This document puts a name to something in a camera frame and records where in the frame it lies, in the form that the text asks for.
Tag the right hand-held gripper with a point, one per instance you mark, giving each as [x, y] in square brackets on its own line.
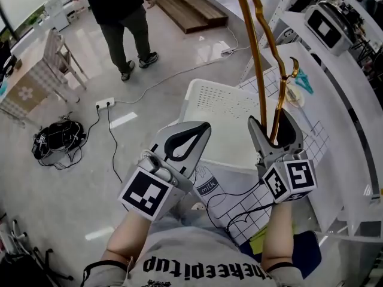
[288, 179]

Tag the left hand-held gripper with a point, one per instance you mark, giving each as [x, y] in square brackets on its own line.
[146, 193]

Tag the white perforated plastic container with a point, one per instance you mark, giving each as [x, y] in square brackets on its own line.
[227, 118]

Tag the teal plastic clothes hanger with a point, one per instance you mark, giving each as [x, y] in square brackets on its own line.
[303, 81]

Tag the gold metal clothes hanger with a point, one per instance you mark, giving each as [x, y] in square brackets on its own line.
[254, 40]

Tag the person's right forearm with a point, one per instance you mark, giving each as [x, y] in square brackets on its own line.
[276, 235]

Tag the person's left forearm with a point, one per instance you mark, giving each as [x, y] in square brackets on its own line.
[128, 238]

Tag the clear small plate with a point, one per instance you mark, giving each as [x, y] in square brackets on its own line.
[295, 98]

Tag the white metal shelf rack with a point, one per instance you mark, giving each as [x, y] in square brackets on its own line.
[344, 100]

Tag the white power strip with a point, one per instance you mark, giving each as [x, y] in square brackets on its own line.
[104, 103]
[228, 51]

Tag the person's grey printed t-shirt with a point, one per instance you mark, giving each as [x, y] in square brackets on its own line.
[194, 250]

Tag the blue seat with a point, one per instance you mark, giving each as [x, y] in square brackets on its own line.
[308, 253]

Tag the white box appliance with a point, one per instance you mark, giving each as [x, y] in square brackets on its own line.
[324, 28]

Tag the brown wooden steps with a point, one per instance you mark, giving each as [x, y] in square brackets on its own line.
[191, 7]

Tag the wooden chair with checkered cloth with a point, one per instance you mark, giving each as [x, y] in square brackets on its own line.
[64, 59]

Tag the table with checkered cloth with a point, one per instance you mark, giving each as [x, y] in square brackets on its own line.
[24, 85]

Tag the white low cabinet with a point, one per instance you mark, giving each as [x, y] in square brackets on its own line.
[57, 10]

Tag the black office chair base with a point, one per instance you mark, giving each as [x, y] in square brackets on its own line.
[30, 257]

